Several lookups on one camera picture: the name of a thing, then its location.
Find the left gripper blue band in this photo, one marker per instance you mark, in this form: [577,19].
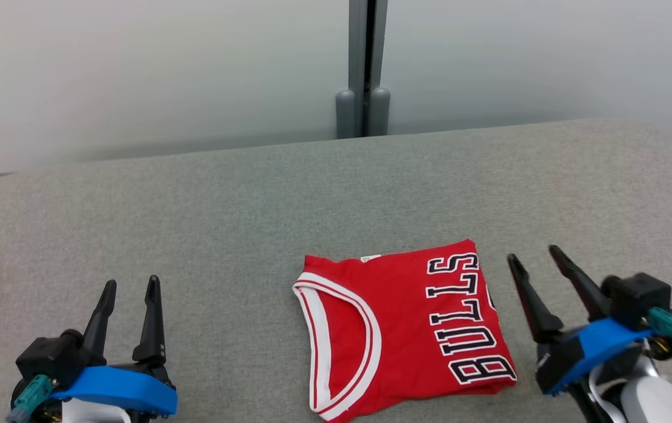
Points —
[118,388]

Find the red Bulls basketball jersey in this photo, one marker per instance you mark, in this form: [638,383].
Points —
[406,317]

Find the grey cylindrical post foot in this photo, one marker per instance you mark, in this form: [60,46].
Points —
[380,111]
[345,114]

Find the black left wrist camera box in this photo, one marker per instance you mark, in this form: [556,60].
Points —
[47,358]

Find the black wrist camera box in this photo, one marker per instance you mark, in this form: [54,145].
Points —
[47,358]
[641,296]

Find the grey vertical wall post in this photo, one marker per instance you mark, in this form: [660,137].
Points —
[357,47]

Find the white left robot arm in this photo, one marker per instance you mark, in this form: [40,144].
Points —
[94,414]

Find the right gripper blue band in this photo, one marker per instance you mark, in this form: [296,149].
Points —
[588,346]

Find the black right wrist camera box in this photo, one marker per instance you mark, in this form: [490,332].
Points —
[641,296]

